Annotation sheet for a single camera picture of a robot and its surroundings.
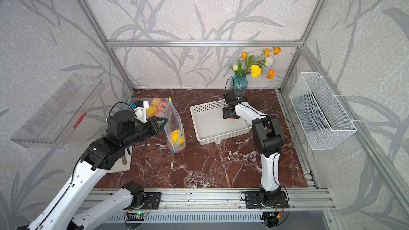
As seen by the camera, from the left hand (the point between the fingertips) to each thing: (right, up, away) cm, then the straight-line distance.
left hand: (169, 120), depth 65 cm
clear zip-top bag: (0, -2, +9) cm, 9 cm away
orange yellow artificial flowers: (+41, +32, +36) cm, 63 cm away
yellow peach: (+2, -8, +6) cm, 10 cm away
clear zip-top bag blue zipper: (-28, +10, +49) cm, 58 cm away
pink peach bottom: (-15, +5, +37) cm, 40 cm away
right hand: (+29, +1, +37) cm, 47 cm away
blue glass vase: (+36, +20, +43) cm, 60 cm away
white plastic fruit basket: (+16, -8, +40) cm, 44 cm away
